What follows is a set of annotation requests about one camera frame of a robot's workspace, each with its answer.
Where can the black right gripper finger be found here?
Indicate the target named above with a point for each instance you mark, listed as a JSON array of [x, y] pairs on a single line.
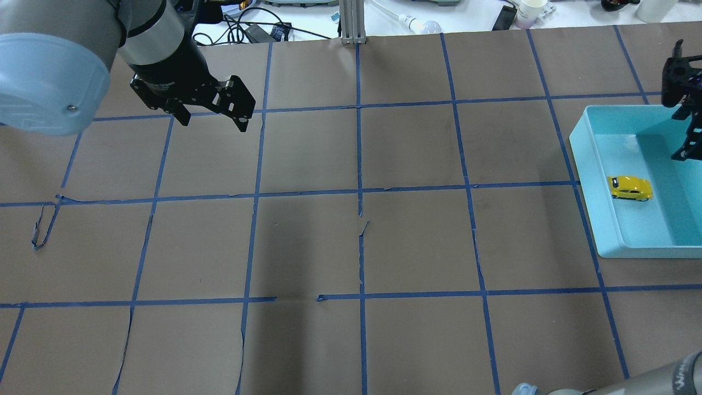
[[691, 148]]

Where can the white light bulb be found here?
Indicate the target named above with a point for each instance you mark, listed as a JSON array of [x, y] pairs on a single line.
[[410, 23]]

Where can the aluminium frame post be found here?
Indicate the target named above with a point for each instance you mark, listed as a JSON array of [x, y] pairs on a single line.
[[352, 22]]

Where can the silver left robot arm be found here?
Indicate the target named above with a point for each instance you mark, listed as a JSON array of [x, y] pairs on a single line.
[[56, 58]]

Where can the white purple cup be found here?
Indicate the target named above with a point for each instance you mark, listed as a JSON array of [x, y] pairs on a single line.
[[528, 12]]

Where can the black power adapter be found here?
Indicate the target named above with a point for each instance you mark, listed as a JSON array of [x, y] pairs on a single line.
[[505, 18]]

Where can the yellow toy beetle car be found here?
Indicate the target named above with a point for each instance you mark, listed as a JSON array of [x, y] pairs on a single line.
[[630, 188]]

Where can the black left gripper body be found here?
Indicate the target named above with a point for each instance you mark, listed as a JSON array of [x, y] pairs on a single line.
[[174, 67]]

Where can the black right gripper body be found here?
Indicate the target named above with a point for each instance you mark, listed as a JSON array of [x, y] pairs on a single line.
[[679, 82]]

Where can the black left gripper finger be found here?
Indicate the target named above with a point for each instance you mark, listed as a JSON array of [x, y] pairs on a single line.
[[175, 107], [234, 100]]

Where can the turquoise plastic bin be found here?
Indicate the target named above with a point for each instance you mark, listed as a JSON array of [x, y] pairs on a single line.
[[641, 203]]

